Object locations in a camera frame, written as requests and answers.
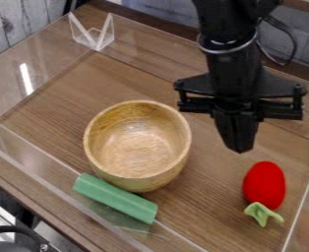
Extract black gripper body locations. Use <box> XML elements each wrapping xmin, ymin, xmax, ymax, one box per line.
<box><xmin>174</xmin><ymin>67</ymin><xmax>308</xmax><ymax>122</ymax></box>

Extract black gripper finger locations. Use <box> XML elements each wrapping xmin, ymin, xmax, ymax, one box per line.
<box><xmin>242</xmin><ymin>112</ymin><xmax>260</xmax><ymax>153</ymax></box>
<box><xmin>214</xmin><ymin>111</ymin><xmax>242</xmax><ymax>153</ymax></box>

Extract red felt fruit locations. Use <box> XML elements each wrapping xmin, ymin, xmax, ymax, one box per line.
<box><xmin>242</xmin><ymin>160</ymin><xmax>286</xmax><ymax>227</ymax></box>

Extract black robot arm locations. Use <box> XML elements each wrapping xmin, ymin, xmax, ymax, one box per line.
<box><xmin>175</xmin><ymin>0</ymin><xmax>308</xmax><ymax>154</ymax></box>

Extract wooden bowl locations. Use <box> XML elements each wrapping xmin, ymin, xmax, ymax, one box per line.
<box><xmin>83</xmin><ymin>100</ymin><xmax>193</xmax><ymax>193</ymax></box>

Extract green rectangular block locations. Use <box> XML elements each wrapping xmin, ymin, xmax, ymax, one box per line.
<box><xmin>74</xmin><ymin>173</ymin><xmax>159</xmax><ymax>224</ymax></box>

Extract clear acrylic tray walls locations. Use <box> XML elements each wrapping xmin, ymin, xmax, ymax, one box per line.
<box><xmin>0</xmin><ymin>18</ymin><xmax>309</xmax><ymax>252</ymax></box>

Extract black metal stand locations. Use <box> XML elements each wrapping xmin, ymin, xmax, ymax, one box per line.
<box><xmin>0</xmin><ymin>221</ymin><xmax>52</xmax><ymax>252</ymax></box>

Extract clear acrylic corner bracket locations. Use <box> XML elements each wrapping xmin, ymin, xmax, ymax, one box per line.
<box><xmin>68</xmin><ymin>13</ymin><xmax>117</xmax><ymax>52</ymax></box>

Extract black cable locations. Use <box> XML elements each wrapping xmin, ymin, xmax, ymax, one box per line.
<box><xmin>0</xmin><ymin>224</ymin><xmax>48</xmax><ymax>245</ymax></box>

